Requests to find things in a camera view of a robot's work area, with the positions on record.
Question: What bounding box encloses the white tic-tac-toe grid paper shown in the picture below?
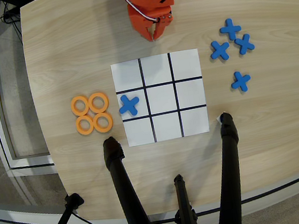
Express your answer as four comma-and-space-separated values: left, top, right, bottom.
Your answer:
110, 47, 213, 148

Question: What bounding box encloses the orange foam ring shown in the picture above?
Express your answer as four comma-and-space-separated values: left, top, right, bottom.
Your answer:
87, 90, 111, 114
74, 113, 96, 137
91, 110, 115, 134
69, 93, 92, 118

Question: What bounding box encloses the small white blue sticker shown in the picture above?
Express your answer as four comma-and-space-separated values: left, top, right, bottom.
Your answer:
215, 111, 227, 126

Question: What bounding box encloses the white robot wire bundle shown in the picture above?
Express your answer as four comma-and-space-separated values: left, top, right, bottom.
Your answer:
122, 0, 169, 29

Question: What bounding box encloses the thin black tripod leg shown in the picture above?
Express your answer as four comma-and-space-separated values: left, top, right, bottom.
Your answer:
166, 171, 201, 224

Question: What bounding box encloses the blue foam cross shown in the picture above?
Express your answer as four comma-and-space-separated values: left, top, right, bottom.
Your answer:
217, 16, 243, 43
116, 92, 142, 118
233, 32, 257, 57
228, 69, 253, 94
208, 38, 233, 64

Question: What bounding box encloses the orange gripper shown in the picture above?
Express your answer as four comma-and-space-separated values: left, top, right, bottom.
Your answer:
127, 0, 177, 45

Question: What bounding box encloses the thick black tripod leg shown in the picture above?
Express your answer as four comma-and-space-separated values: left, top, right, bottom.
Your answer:
100, 130, 161, 224
195, 110, 255, 224

